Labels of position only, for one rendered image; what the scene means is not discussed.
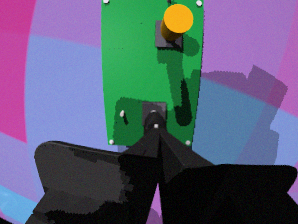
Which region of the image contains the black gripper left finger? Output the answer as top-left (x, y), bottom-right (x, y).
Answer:
top-left (35, 128), bottom-right (164, 224)

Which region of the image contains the green circuit board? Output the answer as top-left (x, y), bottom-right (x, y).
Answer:
top-left (101, 0), bottom-right (204, 147)

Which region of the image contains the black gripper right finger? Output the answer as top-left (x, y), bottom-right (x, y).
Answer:
top-left (157, 128), bottom-right (298, 224)

